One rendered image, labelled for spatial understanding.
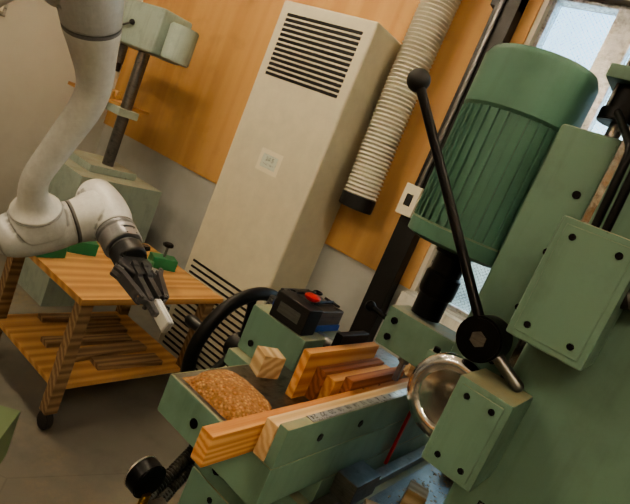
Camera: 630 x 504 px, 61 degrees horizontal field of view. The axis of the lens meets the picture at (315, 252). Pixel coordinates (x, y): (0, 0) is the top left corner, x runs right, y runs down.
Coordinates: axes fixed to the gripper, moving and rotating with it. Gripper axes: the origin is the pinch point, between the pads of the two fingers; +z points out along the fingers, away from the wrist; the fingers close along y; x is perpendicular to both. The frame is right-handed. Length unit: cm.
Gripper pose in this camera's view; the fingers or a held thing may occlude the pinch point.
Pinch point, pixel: (161, 315)
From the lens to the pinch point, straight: 116.6
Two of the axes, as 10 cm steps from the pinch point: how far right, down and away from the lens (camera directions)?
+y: 5.8, 0.8, 8.1
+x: -6.0, 7.1, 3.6
